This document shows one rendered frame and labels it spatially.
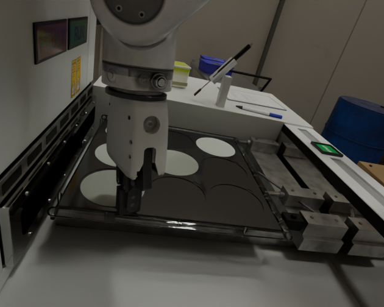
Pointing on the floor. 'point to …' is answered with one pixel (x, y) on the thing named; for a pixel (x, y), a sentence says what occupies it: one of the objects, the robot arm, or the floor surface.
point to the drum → (361, 129)
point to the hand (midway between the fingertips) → (128, 198)
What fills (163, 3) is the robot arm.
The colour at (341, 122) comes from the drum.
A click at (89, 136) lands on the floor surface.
